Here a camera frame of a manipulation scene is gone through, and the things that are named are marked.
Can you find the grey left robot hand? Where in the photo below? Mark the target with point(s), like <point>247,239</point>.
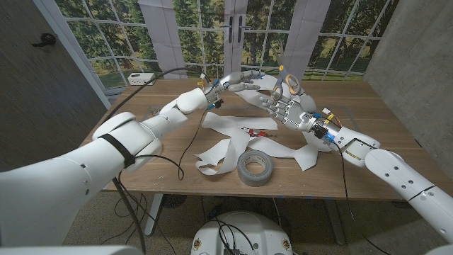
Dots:
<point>230,80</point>

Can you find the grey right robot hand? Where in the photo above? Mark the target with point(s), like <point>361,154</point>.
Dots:
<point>301,118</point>

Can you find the long white receipt paper strip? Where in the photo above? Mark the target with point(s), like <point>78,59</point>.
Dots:
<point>233,141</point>

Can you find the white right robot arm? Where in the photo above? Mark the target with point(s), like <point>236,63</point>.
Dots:
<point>400,173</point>

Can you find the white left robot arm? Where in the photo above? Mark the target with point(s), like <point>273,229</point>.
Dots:
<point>88,170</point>

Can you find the printed window forest backdrop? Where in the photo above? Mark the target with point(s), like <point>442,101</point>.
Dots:
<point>265,35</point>

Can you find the white power box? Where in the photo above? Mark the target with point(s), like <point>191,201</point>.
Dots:
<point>138,80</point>

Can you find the grey table leg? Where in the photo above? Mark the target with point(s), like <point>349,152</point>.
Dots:
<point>336,223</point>

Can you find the white robot torso base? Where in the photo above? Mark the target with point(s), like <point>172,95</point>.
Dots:
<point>265,233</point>

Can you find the black round floor object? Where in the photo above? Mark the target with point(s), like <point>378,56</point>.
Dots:
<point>173,200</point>

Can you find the white table leg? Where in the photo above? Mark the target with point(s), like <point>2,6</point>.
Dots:
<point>153,216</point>

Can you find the white robot torso edge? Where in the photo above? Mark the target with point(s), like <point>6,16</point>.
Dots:
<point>70,251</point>

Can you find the grey duct tape roll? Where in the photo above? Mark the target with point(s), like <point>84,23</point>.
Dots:
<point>247,177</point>

